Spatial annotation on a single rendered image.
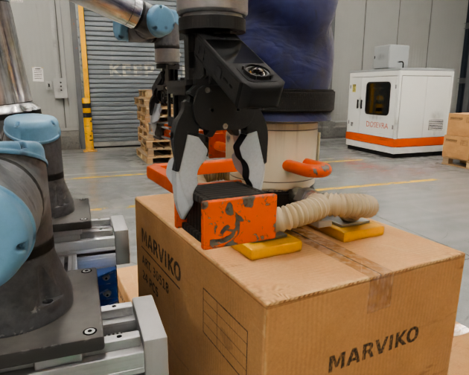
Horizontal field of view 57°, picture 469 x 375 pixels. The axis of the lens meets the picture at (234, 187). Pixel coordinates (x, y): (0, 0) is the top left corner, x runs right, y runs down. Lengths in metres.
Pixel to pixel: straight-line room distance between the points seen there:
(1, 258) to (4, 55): 0.81
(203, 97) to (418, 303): 0.50
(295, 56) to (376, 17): 12.29
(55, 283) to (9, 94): 0.67
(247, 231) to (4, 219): 0.23
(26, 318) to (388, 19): 12.94
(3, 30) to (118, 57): 9.09
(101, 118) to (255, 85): 9.88
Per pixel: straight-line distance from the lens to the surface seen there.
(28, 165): 0.57
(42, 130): 1.05
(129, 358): 0.65
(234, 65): 0.40
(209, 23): 0.45
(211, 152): 1.02
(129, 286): 1.84
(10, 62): 1.20
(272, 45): 0.75
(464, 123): 8.32
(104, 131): 10.25
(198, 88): 0.44
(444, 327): 0.85
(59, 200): 1.09
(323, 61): 0.79
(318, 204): 0.70
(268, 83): 0.38
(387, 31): 13.22
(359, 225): 0.83
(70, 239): 1.10
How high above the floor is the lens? 1.33
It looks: 13 degrees down
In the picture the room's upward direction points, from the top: straight up
